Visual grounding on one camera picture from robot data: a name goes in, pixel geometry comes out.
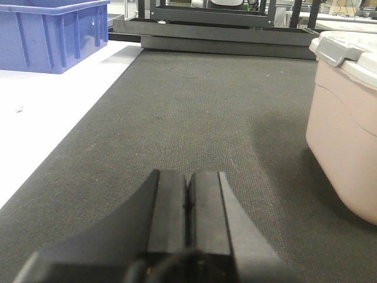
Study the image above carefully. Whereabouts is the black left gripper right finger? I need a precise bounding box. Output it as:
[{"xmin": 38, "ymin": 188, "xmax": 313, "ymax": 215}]
[{"xmin": 188, "ymin": 171, "xmax": 297, "ymax": 282}]

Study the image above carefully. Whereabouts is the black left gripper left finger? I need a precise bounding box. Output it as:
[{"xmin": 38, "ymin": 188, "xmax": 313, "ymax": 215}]
[{"xmin": 14, "ymin": 170, "xmax": 186, "ymax": 282}]

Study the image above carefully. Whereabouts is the blue plastic tote on table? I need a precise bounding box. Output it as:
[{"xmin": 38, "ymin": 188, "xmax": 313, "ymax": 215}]
[{"xmin": 1, "ymin": 1, "xmax": 109, "ymax": 74}]

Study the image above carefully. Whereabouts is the black metal rack frame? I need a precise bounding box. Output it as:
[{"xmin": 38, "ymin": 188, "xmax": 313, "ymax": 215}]
[{"xmin": 109, "ymin": 1, "xmax": 320, "ymax": 60}]

